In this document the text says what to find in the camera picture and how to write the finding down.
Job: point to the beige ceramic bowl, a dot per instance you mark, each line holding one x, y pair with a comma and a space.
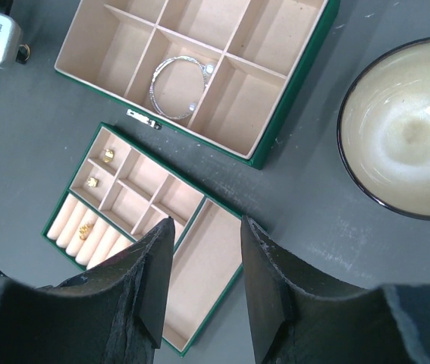
383, 130

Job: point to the green jewelry box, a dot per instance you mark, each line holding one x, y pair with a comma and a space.
224, 73

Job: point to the green jewelry tray insert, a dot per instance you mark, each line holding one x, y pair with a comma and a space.
117, 194

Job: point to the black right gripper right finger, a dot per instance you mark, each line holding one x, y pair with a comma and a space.
299, 314

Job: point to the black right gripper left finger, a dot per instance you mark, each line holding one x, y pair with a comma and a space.
112, 313

